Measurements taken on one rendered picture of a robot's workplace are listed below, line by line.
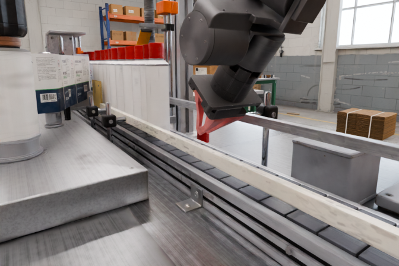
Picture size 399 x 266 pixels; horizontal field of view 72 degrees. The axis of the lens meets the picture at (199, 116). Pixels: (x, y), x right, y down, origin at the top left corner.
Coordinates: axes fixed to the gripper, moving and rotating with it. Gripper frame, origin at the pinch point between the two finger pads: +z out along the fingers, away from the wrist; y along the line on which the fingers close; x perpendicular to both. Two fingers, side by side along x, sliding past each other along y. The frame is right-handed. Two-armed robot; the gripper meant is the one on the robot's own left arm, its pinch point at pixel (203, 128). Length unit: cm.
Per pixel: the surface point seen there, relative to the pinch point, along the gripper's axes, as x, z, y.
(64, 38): -66, 29, 8
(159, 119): -12.4, 11.7, -0.3
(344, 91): -173, 190, -545
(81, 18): -685, 392, -162
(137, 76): -26.5, 11.8, -0.1
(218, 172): 8.1, 0.5, 1.6
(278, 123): 7.7, -9.6, -4.1
